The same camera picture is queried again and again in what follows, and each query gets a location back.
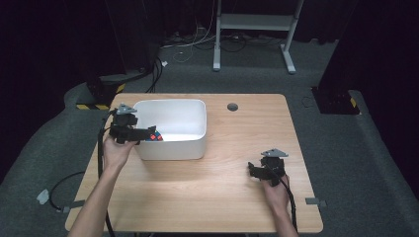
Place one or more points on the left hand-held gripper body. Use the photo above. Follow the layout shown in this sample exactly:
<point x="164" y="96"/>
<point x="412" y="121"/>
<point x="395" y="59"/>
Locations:
<point x="122" y="126"/>

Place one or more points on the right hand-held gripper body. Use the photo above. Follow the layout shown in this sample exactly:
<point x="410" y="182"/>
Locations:
<point x="272" y="168"/>

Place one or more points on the multicoloured puzzle cube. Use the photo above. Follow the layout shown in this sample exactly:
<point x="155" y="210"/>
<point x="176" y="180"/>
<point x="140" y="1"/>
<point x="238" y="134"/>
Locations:
<point x="154" y="136"/>

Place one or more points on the white plastic bin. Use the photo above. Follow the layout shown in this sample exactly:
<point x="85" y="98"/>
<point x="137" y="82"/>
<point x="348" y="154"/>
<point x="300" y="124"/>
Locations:
<point x="179" y="131"/>

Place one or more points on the person's right hand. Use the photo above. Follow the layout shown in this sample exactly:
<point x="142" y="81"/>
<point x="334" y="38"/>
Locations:
<point x="275" y="196"/>

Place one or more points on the person's left hand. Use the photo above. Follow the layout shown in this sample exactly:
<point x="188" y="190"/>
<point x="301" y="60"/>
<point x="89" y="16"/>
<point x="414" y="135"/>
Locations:
<point x="116" y="154"/>

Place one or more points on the black base with yellow stripes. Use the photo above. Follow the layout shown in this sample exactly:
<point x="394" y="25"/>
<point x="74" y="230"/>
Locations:
<point x="336" y="102"/>
<point x="102" y="94"/>

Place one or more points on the grey tape strip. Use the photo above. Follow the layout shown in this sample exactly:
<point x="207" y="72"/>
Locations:
<point x="74" y="204"/>
<point x="315" y="201"/>

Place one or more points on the white plug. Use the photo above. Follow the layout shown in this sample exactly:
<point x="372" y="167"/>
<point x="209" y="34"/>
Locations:
<point x="42" y="197"/>

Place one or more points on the white metal stand frame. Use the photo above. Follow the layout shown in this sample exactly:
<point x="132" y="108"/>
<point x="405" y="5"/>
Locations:
<point x="257" y="22"/>

